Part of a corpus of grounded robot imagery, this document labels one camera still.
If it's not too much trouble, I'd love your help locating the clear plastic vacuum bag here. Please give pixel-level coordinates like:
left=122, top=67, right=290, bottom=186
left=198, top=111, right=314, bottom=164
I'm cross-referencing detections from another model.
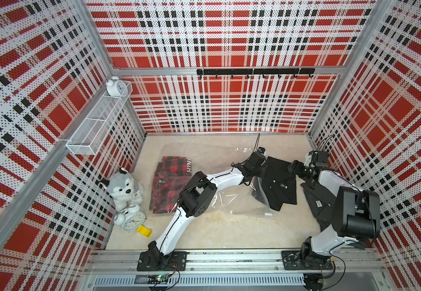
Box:
left=148, top=141, right=298, bottom=219

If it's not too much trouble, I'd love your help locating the red black plaid shirt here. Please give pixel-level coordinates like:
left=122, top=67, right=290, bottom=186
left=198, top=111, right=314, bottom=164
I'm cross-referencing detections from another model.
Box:
left=149, top=156, right=192, bottom=214

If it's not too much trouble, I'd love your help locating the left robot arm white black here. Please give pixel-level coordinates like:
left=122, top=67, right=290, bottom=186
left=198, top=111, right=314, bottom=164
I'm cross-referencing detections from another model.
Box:
left=147, top=147, right=267, bottom=266

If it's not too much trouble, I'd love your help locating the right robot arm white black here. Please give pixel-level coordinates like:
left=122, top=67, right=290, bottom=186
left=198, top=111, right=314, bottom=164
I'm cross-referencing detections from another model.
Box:
left=288, top=150, right=381, bottom=259

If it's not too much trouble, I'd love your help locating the yellow small block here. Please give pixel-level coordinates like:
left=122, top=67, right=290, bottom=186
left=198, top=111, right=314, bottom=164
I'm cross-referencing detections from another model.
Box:
left=136, top=225, right=152, bottom=238

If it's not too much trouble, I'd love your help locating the grey white husky plush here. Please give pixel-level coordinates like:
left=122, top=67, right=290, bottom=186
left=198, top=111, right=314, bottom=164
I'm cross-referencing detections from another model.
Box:
left=99, top=167, right=144, bottom=212

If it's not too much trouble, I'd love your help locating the white alarm clock on table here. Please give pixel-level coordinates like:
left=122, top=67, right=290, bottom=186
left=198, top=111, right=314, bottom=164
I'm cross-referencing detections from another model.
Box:
left=114, top=204, right=146, bottom=232

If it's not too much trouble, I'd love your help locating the green circuit board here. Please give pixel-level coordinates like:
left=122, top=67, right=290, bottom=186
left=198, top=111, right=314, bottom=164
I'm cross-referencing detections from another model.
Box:
left=134, top=275, right=169, bottom=286

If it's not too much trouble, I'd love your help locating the white alarm clock on shelf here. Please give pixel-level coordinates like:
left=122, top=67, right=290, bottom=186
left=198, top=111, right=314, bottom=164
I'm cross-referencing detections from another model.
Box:
left=106, top=76, right=128, bottom=97

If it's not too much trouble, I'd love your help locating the black wall hook rail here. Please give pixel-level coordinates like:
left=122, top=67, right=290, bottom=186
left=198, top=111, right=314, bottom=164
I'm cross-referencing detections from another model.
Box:
left=197, top=68, right=315, bottom=76

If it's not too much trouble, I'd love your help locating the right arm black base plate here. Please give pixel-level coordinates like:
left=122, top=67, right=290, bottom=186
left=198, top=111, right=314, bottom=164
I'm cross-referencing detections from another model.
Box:
left=281, top=251, right=334, bottom=270

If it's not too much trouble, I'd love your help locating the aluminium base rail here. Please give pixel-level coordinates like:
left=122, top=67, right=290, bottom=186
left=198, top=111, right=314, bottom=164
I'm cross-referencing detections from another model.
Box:
left=80, top=248, right=393, bottom=291

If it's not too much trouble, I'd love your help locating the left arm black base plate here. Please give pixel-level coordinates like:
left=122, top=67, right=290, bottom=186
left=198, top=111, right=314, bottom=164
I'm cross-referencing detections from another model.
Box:
left=136, top=251, right=188, bottom=272

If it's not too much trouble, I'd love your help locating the white wire mesh shelf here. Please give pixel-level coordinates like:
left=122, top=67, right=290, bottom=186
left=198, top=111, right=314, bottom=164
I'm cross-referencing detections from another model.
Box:
left=66, top=80, right=133, bottom=156

